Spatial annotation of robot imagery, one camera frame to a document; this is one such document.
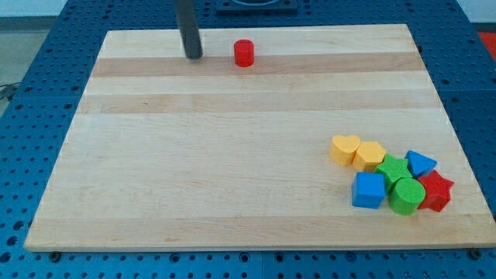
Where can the red star block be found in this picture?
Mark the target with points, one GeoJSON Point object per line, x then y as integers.
{"type": "Point", "coordinates": [437, 191]}

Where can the light wooden board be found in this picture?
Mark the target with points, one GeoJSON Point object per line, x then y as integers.
{"type": "Point", "coordinates": [168, 154]}

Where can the green star block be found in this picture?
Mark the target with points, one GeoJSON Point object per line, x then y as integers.
{"type": "Point", "coordinates": [393, 169]}

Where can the blue triangle block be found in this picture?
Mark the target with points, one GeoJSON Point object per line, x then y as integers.
{"type": "Point", "coordinates": [419, 164]}

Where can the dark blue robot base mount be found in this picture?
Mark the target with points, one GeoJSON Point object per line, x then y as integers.
{"type": "Point", "coordinates": [231, 6]}

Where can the yellow hexagon block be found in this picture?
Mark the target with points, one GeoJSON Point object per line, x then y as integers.
{"type": "Point", "coordinates": [368, 156]}

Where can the blue cube block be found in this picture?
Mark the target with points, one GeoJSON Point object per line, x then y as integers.
{"type": "Point", "coordinates": [368, 190]}

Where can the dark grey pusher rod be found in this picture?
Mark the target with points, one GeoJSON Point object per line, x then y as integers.
{"type": "Point", "coordinates": [188, 27]}

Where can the red cylinder block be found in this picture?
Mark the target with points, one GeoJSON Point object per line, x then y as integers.
{"type": "Point", "coordinates": [244, 53]}

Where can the yellow heart block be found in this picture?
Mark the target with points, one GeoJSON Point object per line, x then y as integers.
{"type": "Point", "coordinates": [343, 149]}

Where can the green cylinder block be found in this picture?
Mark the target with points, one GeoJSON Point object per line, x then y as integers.
{"type": "Point", "coordinates": [406, 196]}

